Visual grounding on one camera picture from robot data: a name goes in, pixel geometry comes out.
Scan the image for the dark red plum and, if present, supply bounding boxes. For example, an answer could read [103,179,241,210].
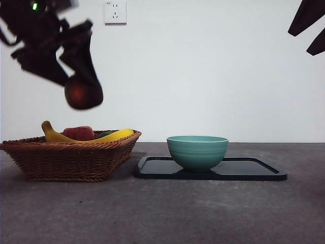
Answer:
[64,76,104,110]

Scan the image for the teal ribbed bowl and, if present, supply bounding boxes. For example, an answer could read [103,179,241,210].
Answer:
[166,135,229,172]

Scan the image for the yellow banana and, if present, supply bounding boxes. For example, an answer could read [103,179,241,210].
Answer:
[41,120,135,143]

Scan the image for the red apple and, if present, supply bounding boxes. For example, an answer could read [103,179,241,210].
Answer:
[62,126,96,141]

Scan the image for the dark green vegetable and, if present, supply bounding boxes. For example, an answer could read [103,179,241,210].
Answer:
[96,130,119,139]

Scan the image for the brown wicker basket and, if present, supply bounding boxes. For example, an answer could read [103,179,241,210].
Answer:
[0,129,142,182]

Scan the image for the dark rectangular tray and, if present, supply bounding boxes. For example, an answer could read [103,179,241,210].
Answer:
[134,156,288,181]

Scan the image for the white wall socket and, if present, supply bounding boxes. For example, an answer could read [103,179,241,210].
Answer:
[104,0,127,25]

